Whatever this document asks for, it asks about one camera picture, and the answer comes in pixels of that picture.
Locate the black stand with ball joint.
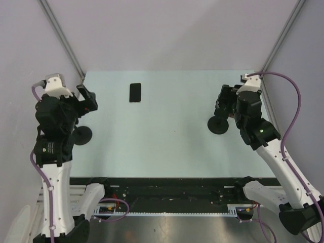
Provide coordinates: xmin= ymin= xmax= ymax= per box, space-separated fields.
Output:
xmin=72 ymin=126 xmax=93 ymax=146

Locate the silver white phone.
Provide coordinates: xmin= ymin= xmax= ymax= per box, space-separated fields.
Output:
xmin=129 ymin=83 xmax=141 ymax=103

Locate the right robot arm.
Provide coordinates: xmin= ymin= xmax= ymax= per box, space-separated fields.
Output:
xmin=214 ymin=85 xmax=323 ymax=235

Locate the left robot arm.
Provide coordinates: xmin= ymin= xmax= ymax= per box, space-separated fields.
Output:
xmin=30 ymin=85 xmax=112 ymax=242

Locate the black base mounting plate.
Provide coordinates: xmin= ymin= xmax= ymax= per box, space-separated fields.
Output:
xmin=70 ymin=176 xmax=254 ymax=213

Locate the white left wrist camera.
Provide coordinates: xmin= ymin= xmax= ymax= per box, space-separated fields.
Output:
xmin=45 ymin=73 xmax=73 ymax=99

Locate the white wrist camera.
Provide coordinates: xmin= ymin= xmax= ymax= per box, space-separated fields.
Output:
xmin=236 ymin=73 xmax=261 ymax=95
xmin=45 ymin=73 xmax=73 ymax=99

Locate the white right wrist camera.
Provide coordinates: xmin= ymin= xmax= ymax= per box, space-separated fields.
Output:
xmin=236 ymin=73 xmax=261 ymax=95

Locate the aluminium table rail right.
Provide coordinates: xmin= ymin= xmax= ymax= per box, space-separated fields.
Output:
xmin=261 ymin=77 xmax=284 ymax=138

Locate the aluminium frame post left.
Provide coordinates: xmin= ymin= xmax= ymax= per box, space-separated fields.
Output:
xmin=37 ymin=0 xmax=86 ymax=82

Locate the aluminium frame post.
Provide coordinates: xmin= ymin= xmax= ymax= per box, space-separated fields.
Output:
xmin=37 ymin=0 xmax=86 ymax=82
xmin=260 ymin=0 xmax=307 ymax=72

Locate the white slotted cable duct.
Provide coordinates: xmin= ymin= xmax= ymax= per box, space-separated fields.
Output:
xmin=93 ymin=206 xmax=257 ymax=217

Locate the aluminium frame post right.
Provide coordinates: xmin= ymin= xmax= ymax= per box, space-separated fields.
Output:
xmin=260 ymin=0 xmax=307 ymax=72

